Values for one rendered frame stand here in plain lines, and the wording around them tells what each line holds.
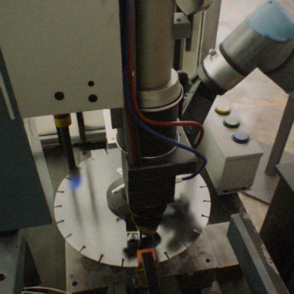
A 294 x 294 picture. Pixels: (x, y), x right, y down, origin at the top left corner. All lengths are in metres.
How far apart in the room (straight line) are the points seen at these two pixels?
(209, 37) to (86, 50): 0.84
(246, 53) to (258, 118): 2.12
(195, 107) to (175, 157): 0.24
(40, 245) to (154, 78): 0.68
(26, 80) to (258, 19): 0.42
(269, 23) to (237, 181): 0.54
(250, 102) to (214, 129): 1.88
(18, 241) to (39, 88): 0.36
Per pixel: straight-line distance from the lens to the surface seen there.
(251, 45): 0.59
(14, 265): 0.56
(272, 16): 0.59
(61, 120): 0.90
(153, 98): 0.34
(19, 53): 0.25
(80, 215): 0.72
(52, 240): 0.94
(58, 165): 1.13
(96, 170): 0.80
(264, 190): 2.12
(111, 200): 0.72
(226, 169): 0.96
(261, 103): 2.89
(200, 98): 0.63
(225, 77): 0.61
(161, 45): 0.33
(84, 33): 0.24
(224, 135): 0.99
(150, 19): 0.32
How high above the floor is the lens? 1.50
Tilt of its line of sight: 42 degrees down
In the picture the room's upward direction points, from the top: straight up
